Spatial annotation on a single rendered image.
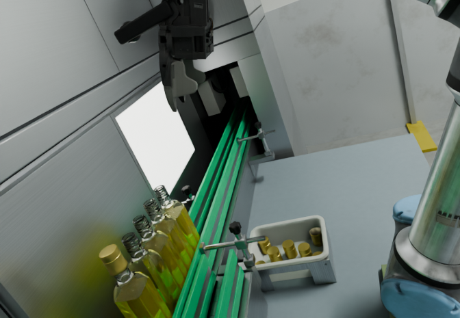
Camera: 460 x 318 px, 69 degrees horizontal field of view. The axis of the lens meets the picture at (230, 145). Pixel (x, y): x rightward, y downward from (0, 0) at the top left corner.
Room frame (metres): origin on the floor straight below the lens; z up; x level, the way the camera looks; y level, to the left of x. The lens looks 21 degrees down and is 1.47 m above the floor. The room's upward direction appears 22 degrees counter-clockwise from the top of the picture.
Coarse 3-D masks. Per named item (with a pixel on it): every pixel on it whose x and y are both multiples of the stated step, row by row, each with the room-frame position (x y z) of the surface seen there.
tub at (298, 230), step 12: (312, 216) 0.82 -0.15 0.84; (264, 228) 0.86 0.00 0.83; (276, 228) 0.85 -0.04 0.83; (288, 228) 0.83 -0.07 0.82; (300, 228) 0.82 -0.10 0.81; (324, 228) 0.75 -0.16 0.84; (276, 240) 0.85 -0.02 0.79; (300, 240) 0.82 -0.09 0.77; (324, 240) 0.70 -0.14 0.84; (252, 252) 0.78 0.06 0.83; (312, 252) 0.76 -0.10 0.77; (324, 252) 0.66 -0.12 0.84; (264, 264) 0.71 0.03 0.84; (276, 264) 0.69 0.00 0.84; (288, 264) 0.68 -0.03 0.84
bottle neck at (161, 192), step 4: (156, 188) 0.75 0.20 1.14; (160, 188) 0.75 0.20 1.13; (164, 188) 0.74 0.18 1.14; (156, 192) 0.73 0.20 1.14; (160, 192) 0.73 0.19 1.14; (164, 192) 0.73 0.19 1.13; (160, 196) 0.73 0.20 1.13; (164, 196) 0.73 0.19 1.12; (168, 196) 0.74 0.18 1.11; (160, 200) 0.73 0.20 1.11; (164, 200) 0.73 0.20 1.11; (168, 200) 0.73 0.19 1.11; (164, 204) 0.73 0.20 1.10; (168, 204) 0.73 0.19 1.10
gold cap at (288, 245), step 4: (288, 240) 0.79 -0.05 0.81; (284, 244) 0.78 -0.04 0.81; (288, 244) 0.78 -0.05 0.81; (292, 244) 0.77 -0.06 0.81; (284, 248) 0.77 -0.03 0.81; (288, 248) 0.76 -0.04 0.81; (292, 248) 0.77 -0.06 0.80; (288, 252) 0.77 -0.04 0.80; (292, 252) 0.76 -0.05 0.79; (296, 252) 0.77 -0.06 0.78; (288, 256) 0.77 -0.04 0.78; (292, 256) 0.76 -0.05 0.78
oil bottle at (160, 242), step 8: (160, 232) 0.64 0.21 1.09; (152, 240) 0.62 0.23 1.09; (160, 240) 0.62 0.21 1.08; (168, 240) 0.64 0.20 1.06; (144, 248) 0.61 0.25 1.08; (152, 248) 0.61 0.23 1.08; (160, 248) 0.61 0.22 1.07; (168, 248) 0.63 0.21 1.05; (168, 256) 0.61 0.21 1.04; (176, 256) 0.64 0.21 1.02; (168, 264) 0.60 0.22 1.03; (176, 264) 0.62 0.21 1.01; (176, 272) 0.61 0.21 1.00; (184, 272) 0.64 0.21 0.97; (176, 280) 0.60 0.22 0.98; (184, 280) 0.62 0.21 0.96
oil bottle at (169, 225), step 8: (168, 216) 0.69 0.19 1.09; (152, 224) 0.68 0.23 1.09; (160, 224) 0.67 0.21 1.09; (168, 224) 0.67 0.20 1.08; (176, 224) 0.69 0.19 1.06; (168, 232) 0.66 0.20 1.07; (176, 232) 0.68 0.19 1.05; (176, 240) 0.66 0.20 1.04; (184, 240) 0.69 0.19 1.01; (176, 248) 0.66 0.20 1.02; (184, 248) 0.68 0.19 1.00; (184, 256) 0.66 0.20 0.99; (192, 256) 0.69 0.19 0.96; (184, 264) 0.66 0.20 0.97
